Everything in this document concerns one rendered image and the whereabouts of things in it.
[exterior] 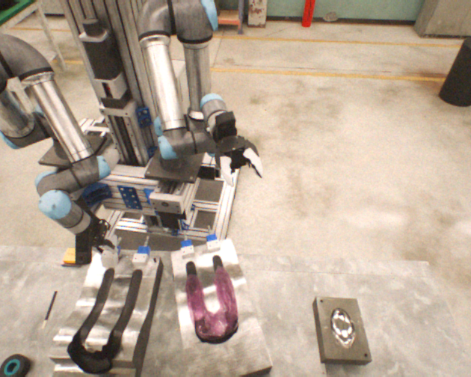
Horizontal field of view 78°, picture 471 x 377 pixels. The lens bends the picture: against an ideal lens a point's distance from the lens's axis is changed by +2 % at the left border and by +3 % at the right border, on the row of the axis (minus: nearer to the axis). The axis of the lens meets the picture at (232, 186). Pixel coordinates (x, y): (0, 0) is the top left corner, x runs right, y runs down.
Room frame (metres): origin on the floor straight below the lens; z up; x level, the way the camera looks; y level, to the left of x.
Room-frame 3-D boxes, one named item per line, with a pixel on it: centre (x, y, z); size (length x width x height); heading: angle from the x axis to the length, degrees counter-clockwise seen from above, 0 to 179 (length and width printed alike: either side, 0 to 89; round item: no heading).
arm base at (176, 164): (0.97, 0.25, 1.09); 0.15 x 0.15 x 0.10
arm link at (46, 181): (0.62, 0.56, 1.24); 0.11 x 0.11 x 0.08; 38
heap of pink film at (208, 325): (0.40, 0.07, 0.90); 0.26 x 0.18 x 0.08; 15
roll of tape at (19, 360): (0.20, 0.72, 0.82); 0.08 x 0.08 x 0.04
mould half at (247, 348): (0.40, 0.07, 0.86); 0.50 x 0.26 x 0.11; 15
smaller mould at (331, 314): (0.31, -0.38, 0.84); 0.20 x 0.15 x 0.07; 178
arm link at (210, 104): (0.75, 0.05, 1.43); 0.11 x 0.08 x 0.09; 17
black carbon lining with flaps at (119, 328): (0.34, 0.42, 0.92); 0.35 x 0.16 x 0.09; 178
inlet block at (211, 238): (0.67, 0.09, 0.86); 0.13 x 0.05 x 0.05; 15
